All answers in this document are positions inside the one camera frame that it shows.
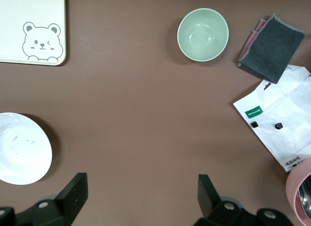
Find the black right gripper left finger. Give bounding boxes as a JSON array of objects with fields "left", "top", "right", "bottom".
[{"left": 0, "top": 172, "right": 88, "bottom": 226}]

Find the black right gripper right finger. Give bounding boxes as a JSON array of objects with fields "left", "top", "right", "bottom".
[{"left": 194, "top": 174, "right": 295, "bottom": 226}]

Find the white ceramic plate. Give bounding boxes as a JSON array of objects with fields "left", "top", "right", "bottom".
[{"left": 0, "top": 112, "right": 53, "bottom": 186}]

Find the pink ribbed bowl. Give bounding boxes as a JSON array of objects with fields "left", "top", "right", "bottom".
[{"left": 285, "top": 158, "right": 311, "bottom": 226}]

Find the white plastic bag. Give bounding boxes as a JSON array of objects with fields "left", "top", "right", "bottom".
[{"left": 232, "top": 64, "right": 311, "bottom": 173}]

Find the pale green bowl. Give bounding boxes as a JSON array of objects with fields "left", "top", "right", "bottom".
[{"left": 177, "top": 8, "right": 229, "bottom": 62}]

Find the dark grey folded cloth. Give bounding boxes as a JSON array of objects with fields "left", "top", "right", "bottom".
[{"left": 237, "top": 13, "right": 306, "bottom": 85}]

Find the cream tray with bear print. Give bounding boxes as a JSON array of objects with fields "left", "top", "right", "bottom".
[{"left": 0, "top": 0, "right": 67, "bottom": 66}]

